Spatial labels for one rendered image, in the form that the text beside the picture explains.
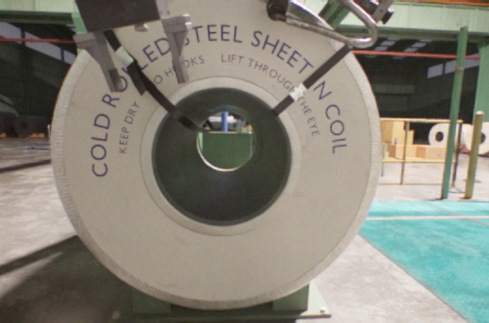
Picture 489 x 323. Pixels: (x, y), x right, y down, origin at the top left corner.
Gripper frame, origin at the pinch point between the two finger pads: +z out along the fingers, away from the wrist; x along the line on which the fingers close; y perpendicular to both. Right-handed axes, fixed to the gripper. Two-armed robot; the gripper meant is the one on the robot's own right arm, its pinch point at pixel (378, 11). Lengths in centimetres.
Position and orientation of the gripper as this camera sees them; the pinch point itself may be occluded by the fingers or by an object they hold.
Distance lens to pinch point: 91.1
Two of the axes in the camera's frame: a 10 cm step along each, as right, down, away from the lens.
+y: -9.0, -4.4, -0.4
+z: -3.1, 5.5, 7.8
